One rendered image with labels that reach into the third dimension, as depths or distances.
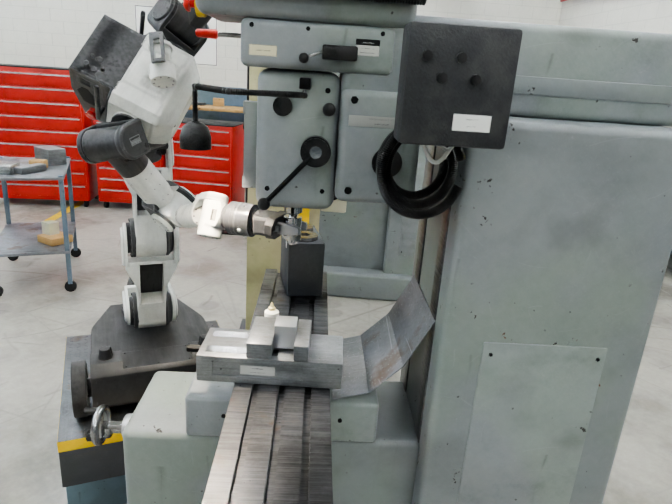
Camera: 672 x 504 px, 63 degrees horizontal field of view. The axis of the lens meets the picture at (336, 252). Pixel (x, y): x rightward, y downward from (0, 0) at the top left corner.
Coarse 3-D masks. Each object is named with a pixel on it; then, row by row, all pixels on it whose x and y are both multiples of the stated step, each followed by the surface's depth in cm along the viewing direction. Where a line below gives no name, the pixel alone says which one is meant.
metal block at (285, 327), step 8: (280, 320) 135; (288, 320) 136; (296, 320) 136; (280, 328) 133; (288, 328) 133; (296, 328) 136; (280, 336) 133; (288, 336) 133; (280, 344) 134; (288, 344) 134
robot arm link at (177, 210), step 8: (176, 192) 167; (184, 192) 167; (176, 200) 166; (184, 200) 167; (192, 200) 169; (160, 208) 165; (168, 208) 165; (176, 208) 166; (184, 208) 160; (168, 216) 164; (176, 216) 164; (184, 216) 159; (176, 224) 166; (184, 224) 162; (192, 224) 158
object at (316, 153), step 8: (312, 136) 125; (320, 136) 126; (304, 144) 124; (312, 144) 124; (320, 144) 124; (328, 144) 125; (304, 152) 125; (312, 152) 124; (320, 152) 124; (328, 152) 125; (304, 160) 125; (312, 160) 125; (320, 160) 125; (328, 160) 126; (296, 168) 126; (288, 176) 126; (280, 184) 127; (272, 192) 127; (264, 200) 127; (264, 208) 128
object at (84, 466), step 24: (72, 336) 251; (72, 360) 232; (72, 408) 201; (120, 408) 203; (72, 432) 188; (72, 456) 187; (96, 456) 190; (120, 456) 194; (72, 480) 190; (96, 480) 193; (120, 480) 207
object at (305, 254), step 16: (304, 240) 180; (320, 240) 184; (288, 256) 180; (304, 256) 181; (320, 256) 182; (288, 272) 181; (304, 272) 182; (320, 272) 184; (288, 288) 183; (304, 288) 184; (320, 288) 185
